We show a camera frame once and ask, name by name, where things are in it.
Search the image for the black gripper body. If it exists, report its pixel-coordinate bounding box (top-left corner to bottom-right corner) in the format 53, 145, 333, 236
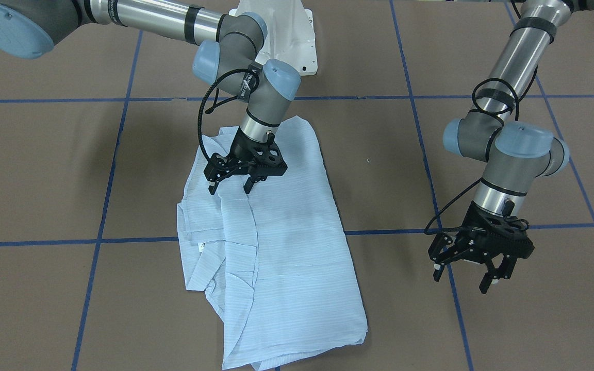
204, 129, 275, 183
427, 200, 534, 273

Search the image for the light blue button-up shirt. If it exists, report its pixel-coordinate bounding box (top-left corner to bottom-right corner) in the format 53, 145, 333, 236
177, 116, 368, 370

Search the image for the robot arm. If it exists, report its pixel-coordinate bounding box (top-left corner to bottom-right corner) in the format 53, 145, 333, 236
0, 1, 301, 193
425, 1, 571, 293

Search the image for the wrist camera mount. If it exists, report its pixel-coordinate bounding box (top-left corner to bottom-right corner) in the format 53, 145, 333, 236
249, 143, 288, 178
461, 204, 534, 259

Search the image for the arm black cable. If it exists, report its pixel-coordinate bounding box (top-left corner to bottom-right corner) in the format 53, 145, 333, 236
424, 77, 530, 237
197, 70, 256, 160

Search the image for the white camera stand base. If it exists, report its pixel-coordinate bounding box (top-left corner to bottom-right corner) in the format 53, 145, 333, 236
228, 1, 318, 76

